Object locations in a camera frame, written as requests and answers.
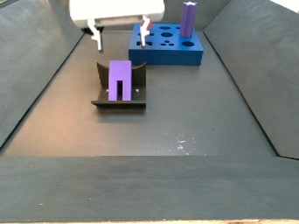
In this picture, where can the red block peg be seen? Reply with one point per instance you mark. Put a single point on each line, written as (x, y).
(150, 25)

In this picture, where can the purple star-shaped peg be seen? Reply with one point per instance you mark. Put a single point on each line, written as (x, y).
(188, 13)

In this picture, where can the purple double-square block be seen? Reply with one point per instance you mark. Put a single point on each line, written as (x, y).
(120, 72)

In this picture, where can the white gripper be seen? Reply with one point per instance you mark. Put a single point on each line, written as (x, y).
(95, 13)

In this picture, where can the blue foam shape board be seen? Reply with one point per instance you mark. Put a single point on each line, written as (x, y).
(166, 47)

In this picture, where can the black curved stand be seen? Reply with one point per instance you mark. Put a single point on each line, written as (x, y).
(138, 101)

